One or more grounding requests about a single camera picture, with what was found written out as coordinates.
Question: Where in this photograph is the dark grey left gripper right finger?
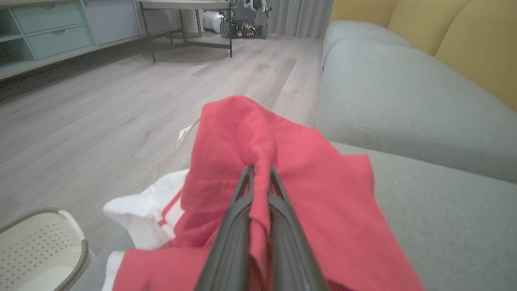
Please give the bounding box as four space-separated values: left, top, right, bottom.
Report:
267 165 330 291

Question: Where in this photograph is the beige perforated laundry basket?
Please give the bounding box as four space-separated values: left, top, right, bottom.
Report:
0 207 90 291

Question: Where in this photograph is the dark wheeled machine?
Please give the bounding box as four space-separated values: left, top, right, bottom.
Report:
220 0 272 40

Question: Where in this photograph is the grey curtain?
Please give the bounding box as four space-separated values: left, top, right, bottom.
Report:
267 0 335 39

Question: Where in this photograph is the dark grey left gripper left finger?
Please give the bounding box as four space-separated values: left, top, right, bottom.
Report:
194 164 255 291

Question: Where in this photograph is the pale green cabinet drawer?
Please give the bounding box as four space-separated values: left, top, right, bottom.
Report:
26 25 93 60
11 1 84 34

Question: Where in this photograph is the red white basketball jersey shirt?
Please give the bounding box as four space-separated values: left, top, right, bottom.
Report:
101 96 425 291

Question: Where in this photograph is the metal leg table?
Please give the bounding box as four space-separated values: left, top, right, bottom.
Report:
137 0 235 64

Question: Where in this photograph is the pale green cabinet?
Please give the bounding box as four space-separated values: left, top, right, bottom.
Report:
0 0 143 81

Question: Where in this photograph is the grey fabric sofa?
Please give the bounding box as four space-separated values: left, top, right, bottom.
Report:
73 20 517 291

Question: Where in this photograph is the large yellow sofa back cushion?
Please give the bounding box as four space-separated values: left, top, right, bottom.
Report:
434 0 517 112

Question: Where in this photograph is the white cylindrical appliance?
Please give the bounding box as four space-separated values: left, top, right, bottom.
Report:
203 11 225 34

